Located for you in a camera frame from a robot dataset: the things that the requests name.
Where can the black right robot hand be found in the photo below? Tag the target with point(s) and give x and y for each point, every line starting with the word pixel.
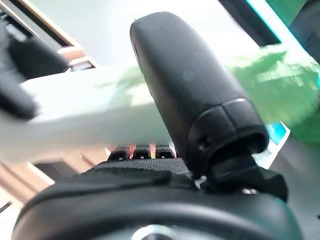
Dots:
pixel 187 75

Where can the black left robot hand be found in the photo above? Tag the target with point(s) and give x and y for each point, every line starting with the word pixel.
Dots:
pixel 30 62

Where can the large napa cabbage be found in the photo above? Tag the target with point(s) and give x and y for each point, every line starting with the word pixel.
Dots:
pixel 87 105

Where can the wide wooden crate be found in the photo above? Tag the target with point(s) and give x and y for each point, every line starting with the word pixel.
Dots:
pixel 50 160

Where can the white label blue print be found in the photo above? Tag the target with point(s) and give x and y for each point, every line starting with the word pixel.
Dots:
pixel 276 140

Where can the wooden display stand black frame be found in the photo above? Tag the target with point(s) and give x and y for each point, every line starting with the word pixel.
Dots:
pixel 45 27

